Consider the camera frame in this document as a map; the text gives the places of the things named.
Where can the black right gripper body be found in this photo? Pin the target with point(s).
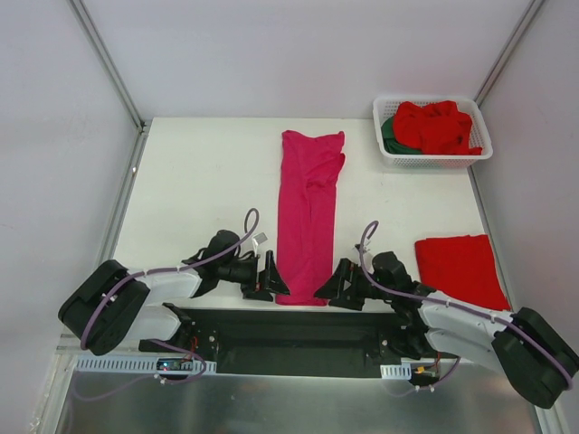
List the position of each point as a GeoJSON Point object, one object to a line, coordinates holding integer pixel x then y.
{"type": "Point", "coordinates": [351, 282]}

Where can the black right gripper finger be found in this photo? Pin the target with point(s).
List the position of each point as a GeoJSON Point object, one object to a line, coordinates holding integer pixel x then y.
{"type": "Point", "coordinates": [351, 299]}
{"type": "Point", "coordinates": [339, 282]}

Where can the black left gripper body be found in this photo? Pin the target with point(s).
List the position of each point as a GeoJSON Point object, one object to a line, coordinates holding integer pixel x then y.
{"type": "Point", "coordinates": [261, 275]}

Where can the pink t shirt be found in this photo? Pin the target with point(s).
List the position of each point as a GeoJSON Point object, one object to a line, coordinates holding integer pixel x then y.
{"type": "Point", "coordinates": [309, 171]}

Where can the white plastic laundry basket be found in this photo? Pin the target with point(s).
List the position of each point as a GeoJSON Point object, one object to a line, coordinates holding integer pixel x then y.
{"type": "Point", "coordinates": [386, 106]}

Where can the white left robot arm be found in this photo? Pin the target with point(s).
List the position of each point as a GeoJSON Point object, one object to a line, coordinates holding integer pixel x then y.
{"type": "Point", "coordinates": [114, 305]}

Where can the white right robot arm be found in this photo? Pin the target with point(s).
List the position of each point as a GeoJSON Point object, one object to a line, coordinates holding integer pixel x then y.
{"type": "Point", "coordinates": [536, 360]}

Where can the folded red t shirt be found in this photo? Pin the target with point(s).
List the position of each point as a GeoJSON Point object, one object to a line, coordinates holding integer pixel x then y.
{"type": "Point", "coordinates": [463, 267]}

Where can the green t shirt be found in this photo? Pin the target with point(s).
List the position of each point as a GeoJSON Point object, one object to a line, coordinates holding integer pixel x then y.
{"type": "Point", "coordinates": [391, 144]}

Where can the red crumpled t shirt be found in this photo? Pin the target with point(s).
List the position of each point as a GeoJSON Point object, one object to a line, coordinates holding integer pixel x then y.
{"type": "Point", "coordinates": [436, 129]}

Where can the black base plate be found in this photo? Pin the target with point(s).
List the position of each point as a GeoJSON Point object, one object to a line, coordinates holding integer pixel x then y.
{"type": "Point", "coordinates": [298, 339]}

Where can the aluminium frame rail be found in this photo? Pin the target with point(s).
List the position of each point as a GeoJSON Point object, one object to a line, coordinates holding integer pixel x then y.
{"type": "Point", "coordinates": [298, 348]}

